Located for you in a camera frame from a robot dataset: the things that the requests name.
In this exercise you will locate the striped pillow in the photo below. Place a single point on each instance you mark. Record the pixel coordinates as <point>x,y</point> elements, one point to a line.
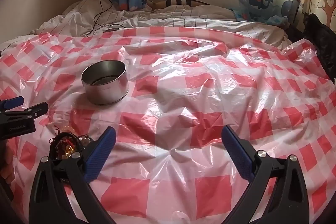
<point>167,3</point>

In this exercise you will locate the white striped bed sheet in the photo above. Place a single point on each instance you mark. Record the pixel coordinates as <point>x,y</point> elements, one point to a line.
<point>77,20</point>

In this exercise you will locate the gold red jewelry pile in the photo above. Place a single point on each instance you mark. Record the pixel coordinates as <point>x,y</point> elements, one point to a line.
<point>66,142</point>

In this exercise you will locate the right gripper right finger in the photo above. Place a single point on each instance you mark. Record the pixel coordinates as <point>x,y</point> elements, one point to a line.
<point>288,202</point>

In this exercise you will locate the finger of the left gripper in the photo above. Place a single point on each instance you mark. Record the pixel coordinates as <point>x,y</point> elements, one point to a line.
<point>33,112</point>
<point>11,103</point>

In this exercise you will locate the person left hand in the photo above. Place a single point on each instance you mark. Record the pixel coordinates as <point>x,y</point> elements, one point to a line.
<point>7,169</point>

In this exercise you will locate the black garment at bedside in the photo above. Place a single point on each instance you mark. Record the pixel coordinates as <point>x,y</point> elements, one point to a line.
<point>321,36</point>

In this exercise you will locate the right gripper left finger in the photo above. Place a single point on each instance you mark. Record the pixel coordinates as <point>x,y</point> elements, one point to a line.
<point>48,200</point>

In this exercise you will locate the red white checkered plastic sheet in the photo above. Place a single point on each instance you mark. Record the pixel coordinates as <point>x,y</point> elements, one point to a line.
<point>169,164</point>

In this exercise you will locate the round silver metal tin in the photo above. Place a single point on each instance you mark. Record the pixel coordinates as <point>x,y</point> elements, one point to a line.
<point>105,82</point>

